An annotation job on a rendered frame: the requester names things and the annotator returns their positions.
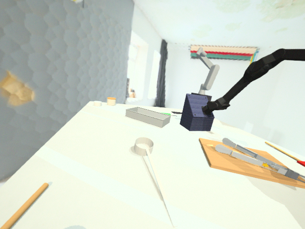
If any tan wooden rod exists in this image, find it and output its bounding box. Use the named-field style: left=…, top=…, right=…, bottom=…
left=0, top=183, right=49, bottom=229

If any white long-handled ladle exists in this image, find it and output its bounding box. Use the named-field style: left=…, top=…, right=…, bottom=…
left=134, top=137, right=178, bottom=227

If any orange wooden board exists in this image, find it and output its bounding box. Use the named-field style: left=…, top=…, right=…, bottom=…
left=199, top=138, right=305, bottom=188

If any cream jar with orange lid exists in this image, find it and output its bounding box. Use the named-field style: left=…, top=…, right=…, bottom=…
left=107, top=97, right=116, bottom=106

